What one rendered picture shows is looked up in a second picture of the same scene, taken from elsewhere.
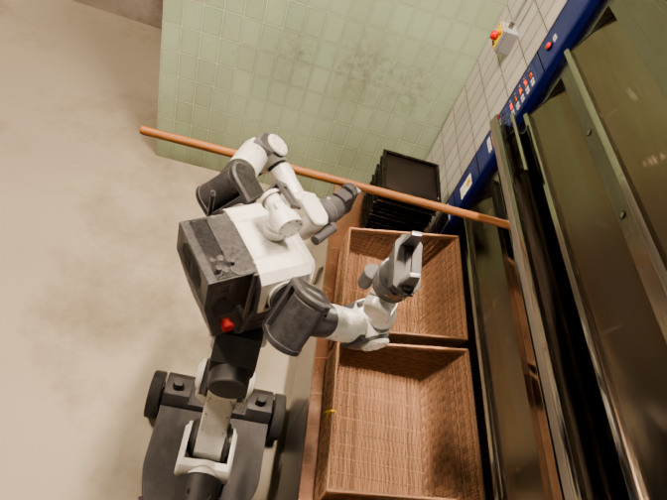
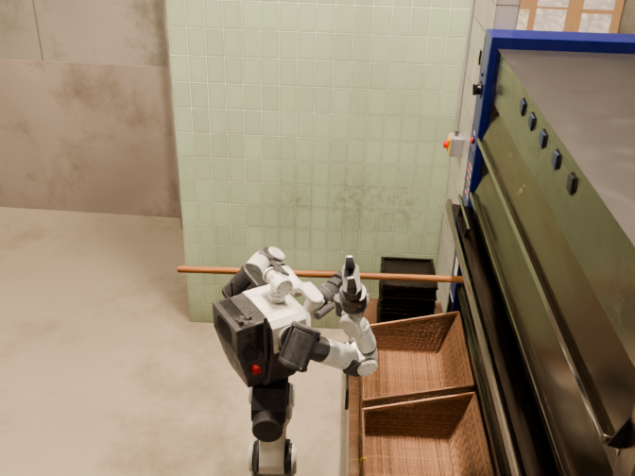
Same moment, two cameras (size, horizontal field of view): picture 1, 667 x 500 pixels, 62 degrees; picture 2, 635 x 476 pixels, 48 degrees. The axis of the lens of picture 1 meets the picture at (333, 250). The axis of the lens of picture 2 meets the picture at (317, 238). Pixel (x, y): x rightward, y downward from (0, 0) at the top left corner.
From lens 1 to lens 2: 127 cm
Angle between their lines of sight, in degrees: 20
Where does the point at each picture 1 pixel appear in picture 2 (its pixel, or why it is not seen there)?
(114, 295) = (171, 441)
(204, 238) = (230, 309)
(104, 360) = not seen: outside the picture
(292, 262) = (291, 313)
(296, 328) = (299, 349)
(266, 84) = (275, 233)
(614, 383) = (527, 339)
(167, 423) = not seen: outside the picture
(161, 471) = not seen: outside the picture
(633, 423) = (537, 355)
